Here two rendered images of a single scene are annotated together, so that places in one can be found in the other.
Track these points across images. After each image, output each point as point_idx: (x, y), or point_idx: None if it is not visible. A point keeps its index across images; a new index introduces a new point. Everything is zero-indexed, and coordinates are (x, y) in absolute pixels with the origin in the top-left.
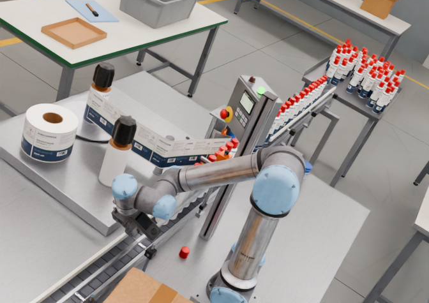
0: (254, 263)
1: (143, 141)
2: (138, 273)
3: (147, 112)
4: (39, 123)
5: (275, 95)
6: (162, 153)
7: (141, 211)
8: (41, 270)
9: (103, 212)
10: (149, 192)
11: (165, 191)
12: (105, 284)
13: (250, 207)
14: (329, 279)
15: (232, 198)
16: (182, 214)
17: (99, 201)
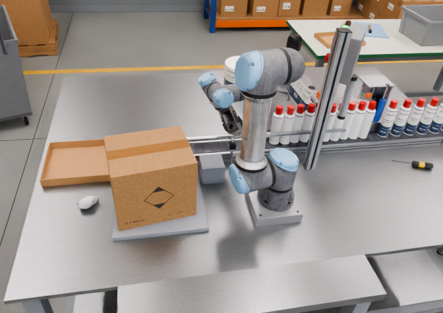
0: (248, 145)
1: (298, 90)
2: (178, 128)
3: (339, 86)
4: (231, 63)
5: (351, 30)
6: (305, 100)
7: (229, 110)
8: None
9: None
10: (215, 85)
11: (227, 87)
12: (196, 155)
13: (376, 169)
14: (407, 246)
15: (364, 157)
16: (296, 144)
17: (241, 118)
